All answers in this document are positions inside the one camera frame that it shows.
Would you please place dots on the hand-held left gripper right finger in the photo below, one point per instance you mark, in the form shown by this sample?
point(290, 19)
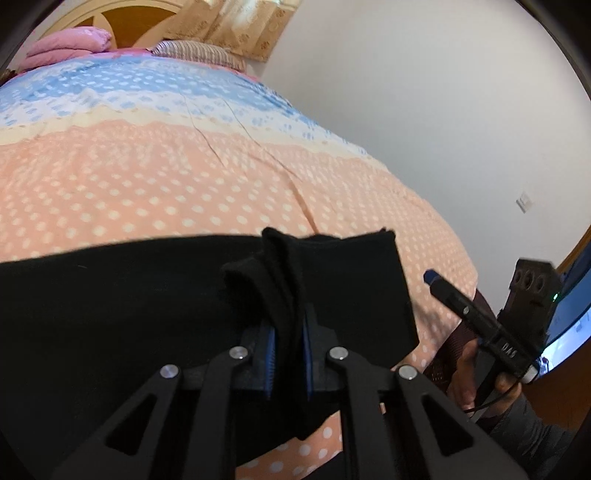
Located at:
point(308, 362)

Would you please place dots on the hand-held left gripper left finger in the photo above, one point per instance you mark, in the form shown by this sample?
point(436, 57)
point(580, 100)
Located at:
point(268, 360)

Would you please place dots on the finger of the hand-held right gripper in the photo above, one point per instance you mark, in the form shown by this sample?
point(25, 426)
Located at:
point(455, 297)

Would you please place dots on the black pants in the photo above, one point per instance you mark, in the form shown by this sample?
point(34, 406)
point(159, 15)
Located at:
point(115, 323)

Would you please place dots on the person's right forearm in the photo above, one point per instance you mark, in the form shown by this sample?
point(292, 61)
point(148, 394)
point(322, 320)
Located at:
point(531, 443)

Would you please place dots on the person's right hand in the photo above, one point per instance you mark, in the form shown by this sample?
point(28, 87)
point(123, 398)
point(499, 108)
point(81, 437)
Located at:
point(464, 374)

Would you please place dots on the blue panel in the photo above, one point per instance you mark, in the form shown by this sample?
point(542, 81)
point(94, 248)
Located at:
point(572, 318)

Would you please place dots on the bed with polka-dot sheet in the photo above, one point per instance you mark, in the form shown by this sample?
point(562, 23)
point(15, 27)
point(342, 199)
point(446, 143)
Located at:
point(184, 161)

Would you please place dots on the striped pillow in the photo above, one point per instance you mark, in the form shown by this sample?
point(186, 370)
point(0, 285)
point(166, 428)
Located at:
point(198, 53)

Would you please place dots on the beige curtain with black rod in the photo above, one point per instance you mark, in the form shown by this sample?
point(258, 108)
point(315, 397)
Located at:
point(240, 23)

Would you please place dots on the cream wooden headboard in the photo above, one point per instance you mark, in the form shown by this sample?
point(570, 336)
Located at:
point(138, 27)

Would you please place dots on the pink folded blanket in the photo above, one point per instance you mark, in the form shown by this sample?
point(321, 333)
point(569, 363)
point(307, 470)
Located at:
point(69, 44)

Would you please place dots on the white wall socket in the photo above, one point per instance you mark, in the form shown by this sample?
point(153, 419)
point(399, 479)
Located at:
point(524, 202)

